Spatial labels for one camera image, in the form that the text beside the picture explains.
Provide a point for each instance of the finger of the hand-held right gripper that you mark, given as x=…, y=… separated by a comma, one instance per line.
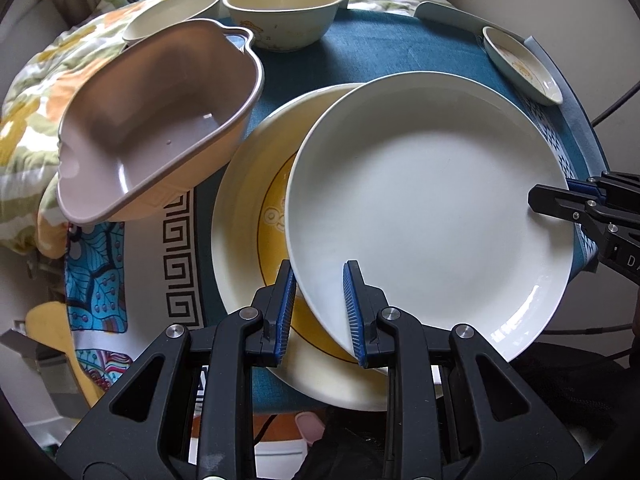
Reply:
x=555, y=200
x=585, y=186

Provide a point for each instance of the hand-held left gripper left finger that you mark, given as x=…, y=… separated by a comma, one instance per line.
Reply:
x=284, y=310

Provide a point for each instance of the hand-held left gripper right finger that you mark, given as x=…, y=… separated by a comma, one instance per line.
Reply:
x=351, y=310

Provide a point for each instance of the large white plate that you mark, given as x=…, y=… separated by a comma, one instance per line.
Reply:
x=425, y=200

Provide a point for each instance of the small duck print plate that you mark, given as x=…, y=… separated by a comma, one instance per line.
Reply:
x=525, y=65

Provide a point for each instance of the cream bowl with printed side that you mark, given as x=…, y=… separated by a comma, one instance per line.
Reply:
x=285, y=25

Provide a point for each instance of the plain cream bowl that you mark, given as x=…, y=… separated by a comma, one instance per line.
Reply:
x=170, y=10

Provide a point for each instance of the person's black trousers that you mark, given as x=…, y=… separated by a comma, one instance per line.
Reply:
x=340, y=452

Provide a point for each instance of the dark cloth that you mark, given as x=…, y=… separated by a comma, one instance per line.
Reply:
x=575, y=395

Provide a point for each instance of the blue patterned tablecloth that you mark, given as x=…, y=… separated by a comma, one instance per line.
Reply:
x=400, y=45

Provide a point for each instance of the yellow stool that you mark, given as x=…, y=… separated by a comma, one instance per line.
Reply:
x=50, y=325

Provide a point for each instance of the grey box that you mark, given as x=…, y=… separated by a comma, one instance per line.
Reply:
x=35, y=370

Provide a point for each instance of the floral blanket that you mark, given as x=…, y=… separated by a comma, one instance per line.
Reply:
x=30, y=110

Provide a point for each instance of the green patterned pillow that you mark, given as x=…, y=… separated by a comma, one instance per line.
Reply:
x=114, y=2

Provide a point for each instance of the white padded headboard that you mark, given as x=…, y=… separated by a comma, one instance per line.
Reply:
x=35, y=40

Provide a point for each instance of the white table edge rail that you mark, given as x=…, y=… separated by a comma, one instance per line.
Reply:
x=450, y=12

